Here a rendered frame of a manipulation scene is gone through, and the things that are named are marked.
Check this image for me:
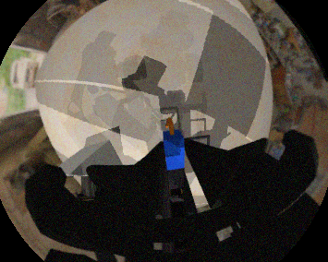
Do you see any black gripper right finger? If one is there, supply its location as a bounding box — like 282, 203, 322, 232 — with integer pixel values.
185, 137, 268, 208

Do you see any black post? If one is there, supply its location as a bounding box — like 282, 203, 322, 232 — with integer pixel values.
163, 172, 198, 253

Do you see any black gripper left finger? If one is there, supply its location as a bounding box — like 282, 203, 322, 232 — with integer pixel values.
86, 141, 166, 218

